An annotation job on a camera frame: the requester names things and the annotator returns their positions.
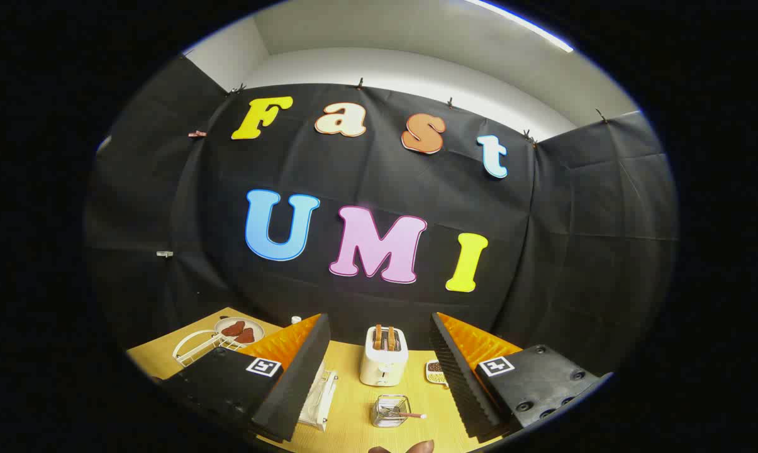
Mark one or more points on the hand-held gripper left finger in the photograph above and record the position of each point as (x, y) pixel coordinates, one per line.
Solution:
(297, 384)

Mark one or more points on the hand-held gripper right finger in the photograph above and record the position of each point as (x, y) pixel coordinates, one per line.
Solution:
(457, 384)

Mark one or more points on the white divided dish of beans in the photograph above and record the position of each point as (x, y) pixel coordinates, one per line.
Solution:
(434, 371)

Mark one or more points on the small white dish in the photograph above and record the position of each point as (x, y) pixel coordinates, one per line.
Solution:
(254, 326)

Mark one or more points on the white toaster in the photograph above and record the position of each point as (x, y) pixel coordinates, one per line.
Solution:
(384, 368)

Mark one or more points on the brown toast slice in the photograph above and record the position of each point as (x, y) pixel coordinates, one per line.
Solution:
(392, 338)
(378, 337)

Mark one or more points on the black backdrop cloth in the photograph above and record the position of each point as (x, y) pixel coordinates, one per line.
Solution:
(542, 251)

